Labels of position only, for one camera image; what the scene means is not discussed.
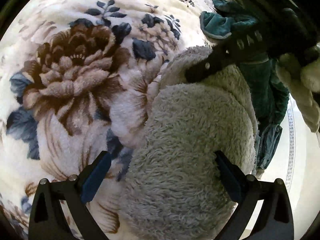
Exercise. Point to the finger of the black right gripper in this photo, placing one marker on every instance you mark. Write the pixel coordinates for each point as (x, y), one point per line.
(234, 49)

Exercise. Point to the grey fluffy fleece pants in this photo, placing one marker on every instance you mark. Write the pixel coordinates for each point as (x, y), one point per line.
(172, 188)

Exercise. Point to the floral fleece bed blanket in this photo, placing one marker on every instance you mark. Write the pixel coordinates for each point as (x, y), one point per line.
(77, 78)

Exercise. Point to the blue denim jeans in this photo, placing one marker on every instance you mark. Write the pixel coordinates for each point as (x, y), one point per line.
(265, 146)

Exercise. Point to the dark green velvet blanket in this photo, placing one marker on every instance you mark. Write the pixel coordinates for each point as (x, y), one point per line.
(269, 96)

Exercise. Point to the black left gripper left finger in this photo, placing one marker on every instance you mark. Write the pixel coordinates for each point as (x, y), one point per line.
(47, 220)

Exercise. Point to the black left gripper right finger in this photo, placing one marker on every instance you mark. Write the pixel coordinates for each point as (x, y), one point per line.
(275, 220)

